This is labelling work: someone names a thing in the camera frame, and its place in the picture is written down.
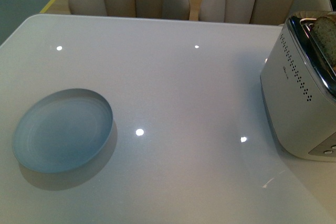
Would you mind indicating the light blue round plate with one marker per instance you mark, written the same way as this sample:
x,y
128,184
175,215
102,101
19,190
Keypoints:
x,y
63,131

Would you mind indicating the white silver toaster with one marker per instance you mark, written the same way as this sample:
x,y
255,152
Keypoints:
x,y
298,85

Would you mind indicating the brown bread slice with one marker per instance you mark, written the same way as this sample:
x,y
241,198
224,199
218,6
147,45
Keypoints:
x,y
323,30

